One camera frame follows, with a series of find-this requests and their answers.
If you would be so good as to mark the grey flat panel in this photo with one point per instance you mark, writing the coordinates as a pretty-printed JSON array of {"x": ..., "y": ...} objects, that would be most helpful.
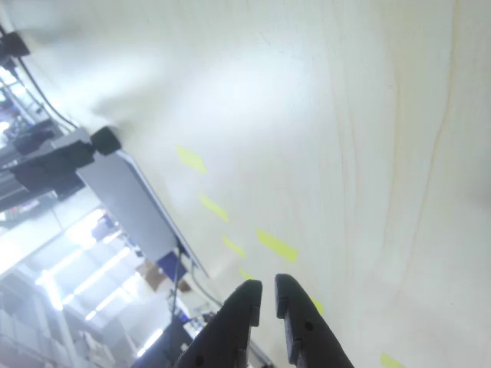
[{"x": 126, "y": 207}]

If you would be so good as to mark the brown cardboard box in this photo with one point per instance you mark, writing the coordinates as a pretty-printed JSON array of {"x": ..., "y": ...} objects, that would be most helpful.
[{"x": 153, "y": 276}]

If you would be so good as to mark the blue object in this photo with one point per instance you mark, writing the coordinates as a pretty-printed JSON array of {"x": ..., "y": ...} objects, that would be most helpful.
[{"x": 169, "y": 262}]

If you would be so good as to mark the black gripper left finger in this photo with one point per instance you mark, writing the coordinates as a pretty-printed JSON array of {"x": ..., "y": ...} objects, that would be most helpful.
[{"x": 226, "y": 333}]

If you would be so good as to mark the thin black pole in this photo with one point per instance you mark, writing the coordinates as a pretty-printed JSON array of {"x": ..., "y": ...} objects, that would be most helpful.
[{"x": 174, "y": 306}]

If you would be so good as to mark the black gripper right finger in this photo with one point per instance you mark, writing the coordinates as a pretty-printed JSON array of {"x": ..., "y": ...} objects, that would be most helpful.
[{"x": 307, "y": 337}]

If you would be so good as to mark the black clamp knob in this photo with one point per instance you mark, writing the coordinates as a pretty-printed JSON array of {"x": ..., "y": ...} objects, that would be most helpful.
[{"x": 105, "y": 140}]

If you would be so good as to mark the ceiling light strip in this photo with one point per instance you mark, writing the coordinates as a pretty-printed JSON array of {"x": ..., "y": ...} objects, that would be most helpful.
[
  {"x": 107, "y": 303},
  {"x": 150, "y": 342},
  {"x": 99, "y": 270}
]

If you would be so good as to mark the short yellow tape mark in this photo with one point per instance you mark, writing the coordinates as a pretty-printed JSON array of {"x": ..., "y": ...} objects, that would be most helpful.
[
  {"x": 213, "y": 207},
  {"x": 318, "y": 306},
  {"x": 390, "y": 361},
  {"x": 191, "y": 159},
  {"x": 277, "y": 245}
]

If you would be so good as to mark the small black clamp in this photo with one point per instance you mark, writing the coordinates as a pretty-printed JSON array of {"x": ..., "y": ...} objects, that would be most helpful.
[{"x": 13, "y": 44}]

